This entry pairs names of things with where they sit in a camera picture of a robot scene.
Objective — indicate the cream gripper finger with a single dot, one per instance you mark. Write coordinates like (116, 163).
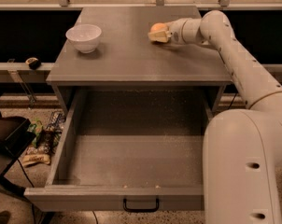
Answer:
(159, 36)

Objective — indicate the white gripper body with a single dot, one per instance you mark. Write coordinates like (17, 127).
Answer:
(176, 32)

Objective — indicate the orange fruit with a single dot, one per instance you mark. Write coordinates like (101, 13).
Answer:
(159, 27)

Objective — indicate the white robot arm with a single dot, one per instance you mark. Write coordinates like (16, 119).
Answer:
(242, 147)

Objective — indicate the grey drawer cabinet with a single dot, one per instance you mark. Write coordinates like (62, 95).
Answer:
(125, 56)

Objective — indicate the open grey top drawer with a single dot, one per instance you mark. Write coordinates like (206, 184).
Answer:
(138, 145)

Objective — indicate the white ceramic bowl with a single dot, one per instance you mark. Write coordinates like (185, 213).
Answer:
(84, 37)

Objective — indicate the black yellow tape measure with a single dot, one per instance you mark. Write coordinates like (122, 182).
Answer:
(33, 63)

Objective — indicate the green snack packet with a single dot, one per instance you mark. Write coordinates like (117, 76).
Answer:
(36, 127)

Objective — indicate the snack bag on floor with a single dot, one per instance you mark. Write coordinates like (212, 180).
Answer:
(36, 155)

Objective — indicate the dark wire basket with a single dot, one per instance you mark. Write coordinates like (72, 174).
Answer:
(56, 121)

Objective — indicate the black drawer handle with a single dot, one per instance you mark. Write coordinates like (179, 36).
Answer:
(141, 206)

